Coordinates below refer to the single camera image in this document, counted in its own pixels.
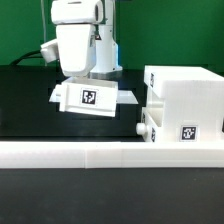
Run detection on white front drawer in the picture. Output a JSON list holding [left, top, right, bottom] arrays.
[[136, 107, 161, 143]]

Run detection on white drawer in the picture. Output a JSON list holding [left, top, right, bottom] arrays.
[[136, 107, 161, 143], [50, 77, 118, 117]]

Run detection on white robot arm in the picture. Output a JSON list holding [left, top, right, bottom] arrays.
[[40, 0, 122, 77]]

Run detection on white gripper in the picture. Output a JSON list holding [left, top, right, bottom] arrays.
[[56, 24, 96, 77]]

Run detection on white thin cable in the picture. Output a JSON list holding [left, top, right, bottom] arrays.
[[40, 0, 48, 66]]

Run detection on white marker sheet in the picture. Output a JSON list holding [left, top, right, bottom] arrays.
[[49, 89, 138, 105]]

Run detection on white drawer cabinet box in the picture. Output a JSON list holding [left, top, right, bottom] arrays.
[[144, 65, 224, 143]]

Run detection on white L-shaped fence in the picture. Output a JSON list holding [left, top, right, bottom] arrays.
[[0, 141, 224, 169]]

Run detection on black cables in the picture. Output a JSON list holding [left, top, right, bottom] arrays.
[[9, 48, 46, 66]]

